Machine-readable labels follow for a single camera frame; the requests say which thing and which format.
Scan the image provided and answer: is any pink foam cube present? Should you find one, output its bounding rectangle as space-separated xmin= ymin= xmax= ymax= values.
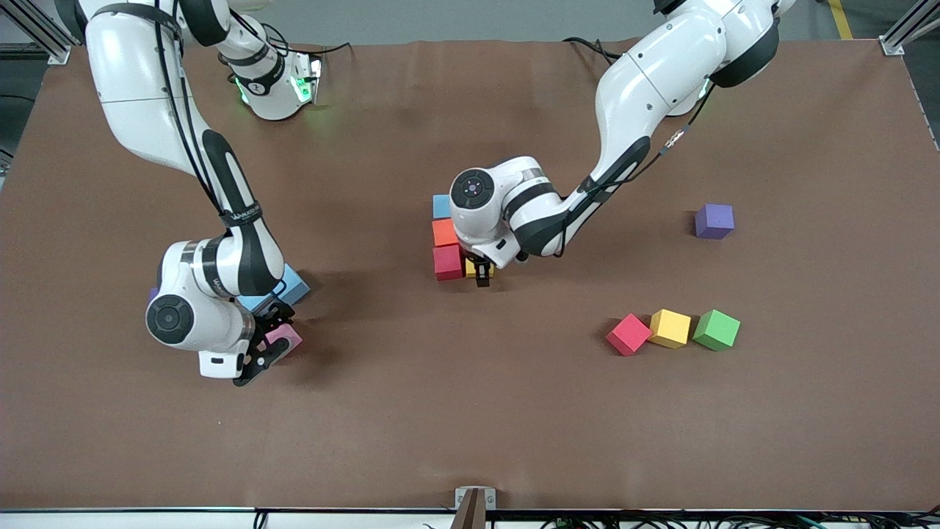
xmin=264 ymin=323 xmax=304 ymax=358

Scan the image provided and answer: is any red foam cube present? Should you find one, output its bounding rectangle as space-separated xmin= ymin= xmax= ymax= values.
xmin=433 ymin=245 xmax=465 ymax=282
xmin=606 ymin=314 xmax=653 ymax=357

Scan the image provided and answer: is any arm base connector plate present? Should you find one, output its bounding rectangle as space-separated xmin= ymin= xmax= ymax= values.
xmin=292 ymin=55 xmax=324 ymax=104

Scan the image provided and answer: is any brown table mat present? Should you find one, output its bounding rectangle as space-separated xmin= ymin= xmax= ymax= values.
xmin=0 ymin=38 xmax=940 ymax=511

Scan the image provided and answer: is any green foam cube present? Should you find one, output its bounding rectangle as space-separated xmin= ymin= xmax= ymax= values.
xmin=693 ymin=309 xmax=741 ymax=351

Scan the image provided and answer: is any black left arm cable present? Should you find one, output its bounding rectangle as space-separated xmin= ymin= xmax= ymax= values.
xmin=557 ymin=77 xmax=719 ymax=259

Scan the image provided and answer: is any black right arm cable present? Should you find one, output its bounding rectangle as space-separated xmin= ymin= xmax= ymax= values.
xmin=151 ymin=0 xmax=247 ymax=217

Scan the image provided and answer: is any grey metal bracket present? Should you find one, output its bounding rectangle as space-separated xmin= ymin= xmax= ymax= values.
xmin=455 ymin=486 xmax=497 ymax=529

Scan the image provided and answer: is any black arm base cable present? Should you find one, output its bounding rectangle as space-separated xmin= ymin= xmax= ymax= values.
xmin=562 ymin=37 xmax=625 ymax=67
xmin=261 ymin=24 xmax=355 ymax=58

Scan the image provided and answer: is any aluminium frame post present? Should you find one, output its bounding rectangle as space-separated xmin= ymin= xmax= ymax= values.
xmin=0 ymin=0 xmax=90 ymax=65
xmin=879 ymin=0 xmax=940 ymax=57

